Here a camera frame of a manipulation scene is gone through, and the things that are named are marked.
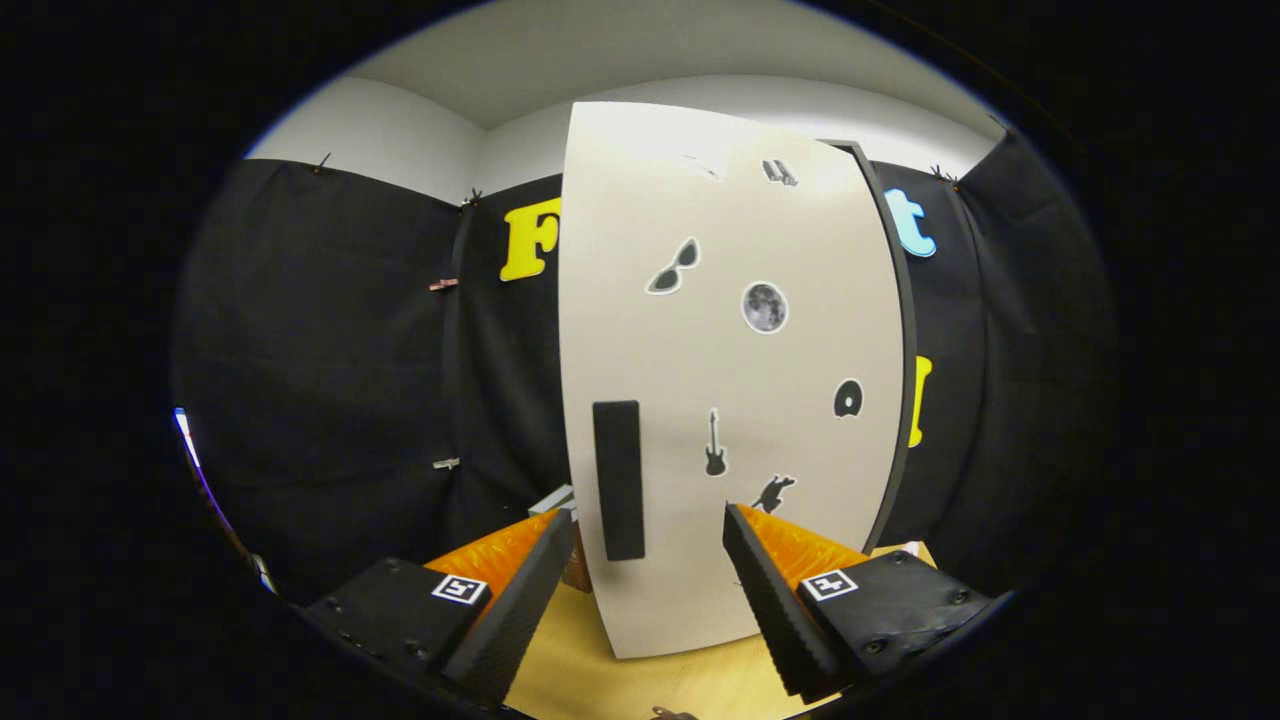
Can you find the beige cabinet door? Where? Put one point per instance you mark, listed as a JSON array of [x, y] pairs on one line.
[[640, 350]]

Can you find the grey cabinet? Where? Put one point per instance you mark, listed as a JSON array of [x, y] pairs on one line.
[[910, 340]]

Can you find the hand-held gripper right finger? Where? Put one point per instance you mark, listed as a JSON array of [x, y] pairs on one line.
[[775, 610]]

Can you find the light green book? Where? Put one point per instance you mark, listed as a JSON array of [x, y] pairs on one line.
[[552, 500]]

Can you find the black backdrop cloth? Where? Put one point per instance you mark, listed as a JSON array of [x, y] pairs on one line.
[[320, 350]]

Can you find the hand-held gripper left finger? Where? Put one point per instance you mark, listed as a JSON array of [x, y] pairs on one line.
[[520, 610]]

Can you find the brown book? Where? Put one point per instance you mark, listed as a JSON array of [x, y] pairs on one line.
[[578, 575]]

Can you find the small white object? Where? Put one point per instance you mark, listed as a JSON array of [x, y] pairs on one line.
[[912, 548]]

